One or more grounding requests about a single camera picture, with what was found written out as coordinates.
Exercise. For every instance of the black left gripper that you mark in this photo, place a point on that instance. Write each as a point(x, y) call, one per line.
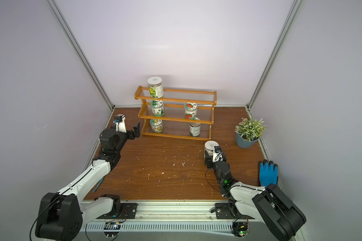
point(135, 131)

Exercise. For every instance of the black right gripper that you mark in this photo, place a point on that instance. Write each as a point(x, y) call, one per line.
point(209, 160)

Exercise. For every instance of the white-lid seed jar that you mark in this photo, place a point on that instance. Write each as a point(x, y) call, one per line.
point(209, 146)
point(155, 86)

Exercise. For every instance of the metal can green label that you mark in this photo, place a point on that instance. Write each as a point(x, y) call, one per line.
point(195, 129)

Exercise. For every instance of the mimosa seed jar green label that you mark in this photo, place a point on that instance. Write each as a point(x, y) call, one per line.
point(157, 107)

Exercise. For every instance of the strawberry seed jar red label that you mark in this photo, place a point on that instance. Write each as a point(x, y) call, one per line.
point(190, 110)

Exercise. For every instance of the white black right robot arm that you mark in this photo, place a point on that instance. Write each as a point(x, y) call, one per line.
point(267, 204)

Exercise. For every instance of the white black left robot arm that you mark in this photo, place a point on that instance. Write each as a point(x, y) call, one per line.
point(62, 214)

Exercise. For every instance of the sunflower seed jar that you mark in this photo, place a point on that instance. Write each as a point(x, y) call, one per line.
point(156, 125)

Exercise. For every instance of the orange wooden three-tier shelf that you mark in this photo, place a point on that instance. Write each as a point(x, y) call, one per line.
point(174, 121)

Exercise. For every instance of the blue-grey plant pot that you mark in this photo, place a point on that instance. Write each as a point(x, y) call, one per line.
point(243, 143)

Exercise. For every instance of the green artificial plant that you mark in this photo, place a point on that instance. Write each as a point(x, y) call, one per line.
point(250, 129)

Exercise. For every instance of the blue black work glove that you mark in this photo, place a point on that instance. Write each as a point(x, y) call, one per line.
point(268, 173)

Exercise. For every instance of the right controller board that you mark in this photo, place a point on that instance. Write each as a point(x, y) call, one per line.
point(240, 229)

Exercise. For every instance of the controller board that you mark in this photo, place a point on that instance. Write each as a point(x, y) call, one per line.
point(111, 230)
point(240, 229)

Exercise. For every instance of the left controller board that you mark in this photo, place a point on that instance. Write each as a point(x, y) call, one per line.
point(111, 230)

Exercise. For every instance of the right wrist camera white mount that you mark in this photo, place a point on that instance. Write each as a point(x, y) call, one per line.
point(217, 154)

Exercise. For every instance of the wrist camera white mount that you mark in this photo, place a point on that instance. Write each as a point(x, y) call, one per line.
point(119, 121)
point(217, 154)

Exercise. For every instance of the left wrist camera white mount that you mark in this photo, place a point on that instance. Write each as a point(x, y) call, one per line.
point(119, 121)

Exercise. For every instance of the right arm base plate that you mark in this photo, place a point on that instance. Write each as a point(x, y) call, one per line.
point(226, 211)

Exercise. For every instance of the yellow-handled blue garden fork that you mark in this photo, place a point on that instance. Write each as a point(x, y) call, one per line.
point(97, 186)

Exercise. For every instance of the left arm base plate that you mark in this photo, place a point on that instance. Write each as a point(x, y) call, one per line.
point(127, 211)

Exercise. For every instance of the aluminium front rail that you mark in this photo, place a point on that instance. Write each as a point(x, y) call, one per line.
point(174, 210)

